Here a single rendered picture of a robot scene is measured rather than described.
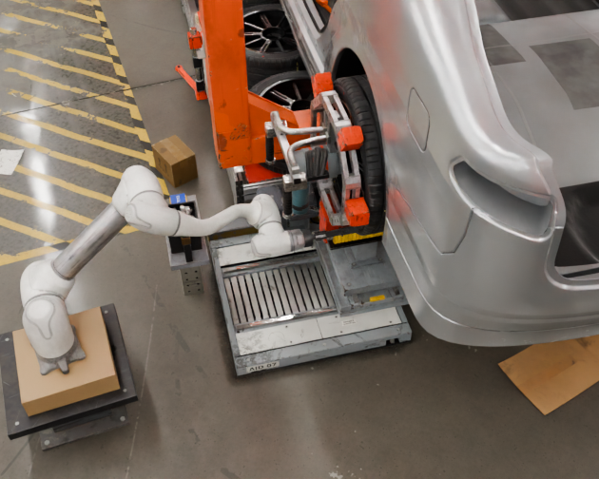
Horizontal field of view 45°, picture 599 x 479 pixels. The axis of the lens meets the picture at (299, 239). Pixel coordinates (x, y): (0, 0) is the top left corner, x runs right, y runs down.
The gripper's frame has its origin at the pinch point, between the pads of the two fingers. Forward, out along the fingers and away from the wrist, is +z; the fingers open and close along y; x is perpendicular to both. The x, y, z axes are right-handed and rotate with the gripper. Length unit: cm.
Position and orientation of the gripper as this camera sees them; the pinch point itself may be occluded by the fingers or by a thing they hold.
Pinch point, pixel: (349, 230)
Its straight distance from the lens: 304.4
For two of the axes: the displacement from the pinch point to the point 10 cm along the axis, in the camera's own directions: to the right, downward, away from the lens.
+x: -1.7, -9.8, -0.5
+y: 1.7, 0.2, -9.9
